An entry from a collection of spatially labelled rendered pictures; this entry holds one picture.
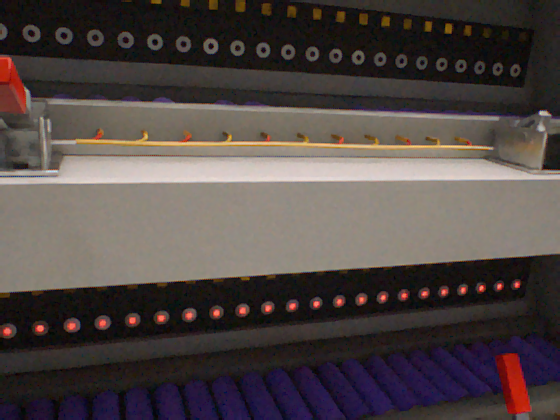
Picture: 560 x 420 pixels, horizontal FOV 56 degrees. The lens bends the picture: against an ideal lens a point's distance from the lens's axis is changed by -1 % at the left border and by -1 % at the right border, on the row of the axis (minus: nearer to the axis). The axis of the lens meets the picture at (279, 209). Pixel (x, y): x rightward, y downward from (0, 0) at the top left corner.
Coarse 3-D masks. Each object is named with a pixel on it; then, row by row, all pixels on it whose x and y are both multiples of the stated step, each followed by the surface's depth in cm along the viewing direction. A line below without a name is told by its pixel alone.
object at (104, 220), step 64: (64, 64) 36; (128, 64) 37; (0, 192) 20; (64, 192) 20; (128, 192) 21; (192, 192) 22; (256, 192) 23; (320, 192) 24; (384, 192) 25; (448, 192) 26; (512, 192) 28; (0, 256) 20; (64, 256) 21; (128, 256) 22; (192, 256) 23; (256, 256) 24; (320, 256) 25; (384, 256) 26; (448, 256) 27; (512, 256) 29
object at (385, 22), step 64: (0, 0) 34; (64, 0) 36; (128, 0) 37; (192, 0) 38; (256, 0) 39; (192, 64) 40; (256, 64) 41; (320, 64) 43; (384, 64) 45; (448, 64) 47; (512, 64) 49
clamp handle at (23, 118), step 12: (0, 60) 15; (0, 72) 15; (12, 72) 15; (0, 84) 15; (12, 84) 15; (0, 96) 16; (12, 96) 16; (24, 96) 17; (0, 108) 17; (12, 108) 17; (24, 108) 17; (12, 120) 20; (24, 120) 20
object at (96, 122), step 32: (64, 128) 25; (96, 128) 25; (128, 128) 26; (160, 128) 26; (192, 128) 27; (224, 128) 27; (256, 128) 28; (288, 128) 28; (320, 128) 29; (352, 128) 30; (384, 128) 30; (416, 128) 31; (448, 128) 32; (480, 128) 33
